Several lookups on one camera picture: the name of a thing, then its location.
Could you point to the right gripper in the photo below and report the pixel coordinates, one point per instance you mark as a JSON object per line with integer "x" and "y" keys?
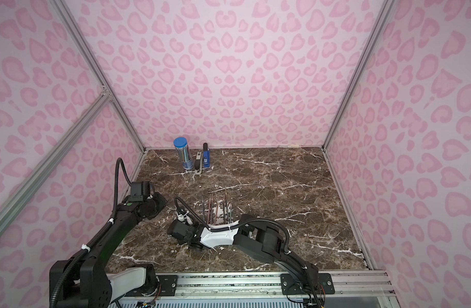
{"x": 178, "y": 230}

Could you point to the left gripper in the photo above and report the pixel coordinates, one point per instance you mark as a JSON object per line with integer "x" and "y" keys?
{"x": 158, "y": 202}

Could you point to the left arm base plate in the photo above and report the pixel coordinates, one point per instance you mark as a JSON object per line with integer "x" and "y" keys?
{"x": 167, "y": 285}

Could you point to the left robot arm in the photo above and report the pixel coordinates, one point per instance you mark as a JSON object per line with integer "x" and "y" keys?
{"x": 82, "y": 280}

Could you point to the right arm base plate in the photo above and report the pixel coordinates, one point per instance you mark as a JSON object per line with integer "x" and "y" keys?
{"x": 290, "y": 286}

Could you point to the grey clip tool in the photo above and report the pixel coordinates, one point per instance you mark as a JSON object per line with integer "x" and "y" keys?
{"x": 198, "y": 163}

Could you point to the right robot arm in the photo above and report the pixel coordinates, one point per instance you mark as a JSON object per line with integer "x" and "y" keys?
{"x": 262, "y": 239}

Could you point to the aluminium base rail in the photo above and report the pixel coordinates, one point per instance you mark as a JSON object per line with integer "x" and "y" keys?
{"x": 263, "y": 289}

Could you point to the blue-capped metal cylinder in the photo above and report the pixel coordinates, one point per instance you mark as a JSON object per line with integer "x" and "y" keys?
{"x": 182, "y": 149}

